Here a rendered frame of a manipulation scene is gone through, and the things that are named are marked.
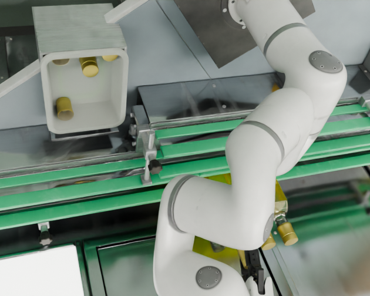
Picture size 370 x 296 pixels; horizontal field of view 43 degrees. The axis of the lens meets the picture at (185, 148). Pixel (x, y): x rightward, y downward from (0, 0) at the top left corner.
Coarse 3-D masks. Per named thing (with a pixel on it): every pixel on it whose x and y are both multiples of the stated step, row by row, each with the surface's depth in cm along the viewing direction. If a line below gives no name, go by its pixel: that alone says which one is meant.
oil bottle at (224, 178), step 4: (208, 176) 115; (212, 176) 115; (216, 176) 115; (220, 176) 115; (224, 176) 116; (228, 176) 116; (216, 180) 114; (220, 180) 114; (224, 180) 115; (228, 180) 115
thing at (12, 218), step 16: (320, 160) 132; (336, 160) 132; (352, 160) 133; (368, 160) 134; (288, 176) 126; (112, 192) 115; (128, 192) 116; (144, 192) 116; (160, 192) 117; (16, 208) 109; (32, 208) 109; (48, 208) 109; (64, 208) 110; (80, 208) 111; (96, 208) 111; (112, 208) 112; (0, 224) 105; (16, 224) 106
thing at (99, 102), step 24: (48, 72) 98; (72, 72) 102; (120, 72) 99; (48, 96) 96; (72, 96) 108; (96, 96) 110; (120, 96) 103; (48, 120) 101; (72, 120) 107; (96, 120) 108; (120, 120) 108
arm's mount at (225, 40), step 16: (176, 0) 91; (192, 0) 92; (208, 0) 94; (224, 0) 94; (304, 0) 101; (192, 16) 95; (208, 16) 97; (224, 16) 97; (304, 16) 104; (208, 32) 100; (224, 32) 101; (240, 32) 102; (208, 48) 103; (224, 48) 105; (240, 48) 106; (224, 64) 109
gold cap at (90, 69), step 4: (92, 56) 99; (80, 60) 99; (84, 60) 98; (88, 60) 98; (92, 60) 98; (80, 64) 99; (84, 64) 97; (88, 64) 97; (92, 64) 97; (96, 64) 98; (84, 68) 97; (88, 68) 97; (92, 68) 98; (96, 68) 98; (84, 72) 98; (88, 72) 98; (92, 72) 98; (96, 72) 99; (88, 76) 99; (92, 76) 99
